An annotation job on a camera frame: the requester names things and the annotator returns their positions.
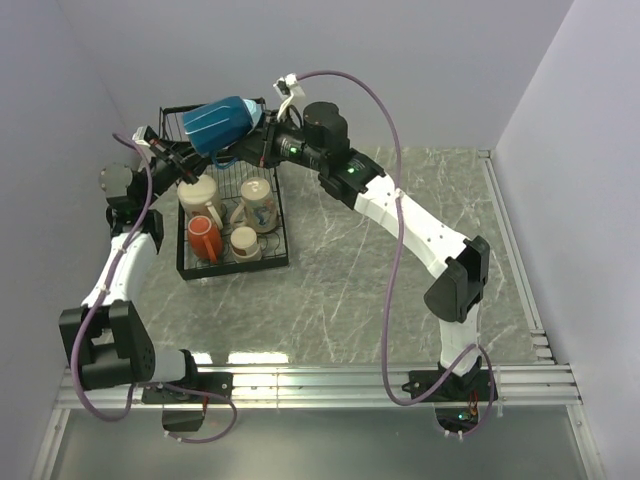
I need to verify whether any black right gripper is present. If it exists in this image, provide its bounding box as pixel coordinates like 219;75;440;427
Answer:
226;111;325;174

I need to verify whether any pink mug orange handle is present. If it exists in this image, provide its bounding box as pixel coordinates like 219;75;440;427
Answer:
187;215;224;264

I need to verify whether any dark blue scalloped mug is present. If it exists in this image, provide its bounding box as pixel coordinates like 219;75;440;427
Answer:
182;96;250;157

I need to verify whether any aluminium mounting rail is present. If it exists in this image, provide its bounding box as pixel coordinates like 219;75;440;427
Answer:
54;364;582;413

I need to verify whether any black wire dish rack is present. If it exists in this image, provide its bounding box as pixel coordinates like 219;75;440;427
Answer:
158;97;290;282

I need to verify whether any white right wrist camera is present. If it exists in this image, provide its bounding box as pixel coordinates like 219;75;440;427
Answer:
273;73;306;121

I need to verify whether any stainless steel cup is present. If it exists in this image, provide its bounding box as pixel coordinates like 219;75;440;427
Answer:
230;226;262;263

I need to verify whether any light blue faceted mug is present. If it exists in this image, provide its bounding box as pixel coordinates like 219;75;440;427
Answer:
243;97;265;131

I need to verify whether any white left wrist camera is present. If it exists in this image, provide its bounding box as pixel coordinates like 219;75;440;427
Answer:
131;126;159;148

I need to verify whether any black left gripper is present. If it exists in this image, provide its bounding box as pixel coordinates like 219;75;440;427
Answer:
140;137;224;208

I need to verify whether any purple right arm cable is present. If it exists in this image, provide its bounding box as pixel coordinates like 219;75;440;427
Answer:
294;69;496;439

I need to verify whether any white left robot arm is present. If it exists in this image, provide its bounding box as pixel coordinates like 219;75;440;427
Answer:
59;137;205;402

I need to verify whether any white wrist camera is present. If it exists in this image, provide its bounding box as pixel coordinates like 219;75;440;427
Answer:
273;73;306;121
131;126;159;148

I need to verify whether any beige dragon print mug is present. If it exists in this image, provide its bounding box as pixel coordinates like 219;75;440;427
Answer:
229;177;278;234

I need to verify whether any cream mug green inside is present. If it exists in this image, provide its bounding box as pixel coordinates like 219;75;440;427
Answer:
177;174;226;230

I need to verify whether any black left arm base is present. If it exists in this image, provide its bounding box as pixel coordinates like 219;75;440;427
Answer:
141;371;238;444

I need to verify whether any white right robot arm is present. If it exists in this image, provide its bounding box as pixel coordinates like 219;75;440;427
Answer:
228;100;490;400

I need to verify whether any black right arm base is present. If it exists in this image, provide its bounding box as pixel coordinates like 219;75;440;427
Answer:
423;369;498;440

